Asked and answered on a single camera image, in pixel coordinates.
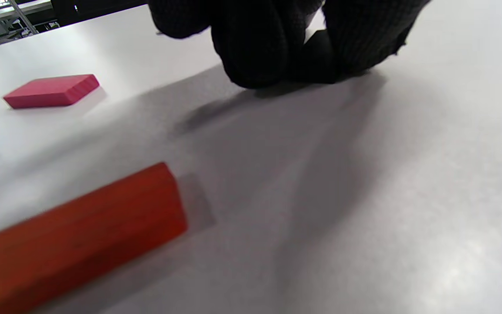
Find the person's left hand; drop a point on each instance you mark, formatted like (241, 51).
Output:
(251, 39)

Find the orange domino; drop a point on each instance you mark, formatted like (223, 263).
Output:
(76, 240)

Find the black domino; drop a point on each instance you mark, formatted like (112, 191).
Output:
(320, 61)

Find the pink domino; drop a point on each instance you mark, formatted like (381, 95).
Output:
(50, 91)

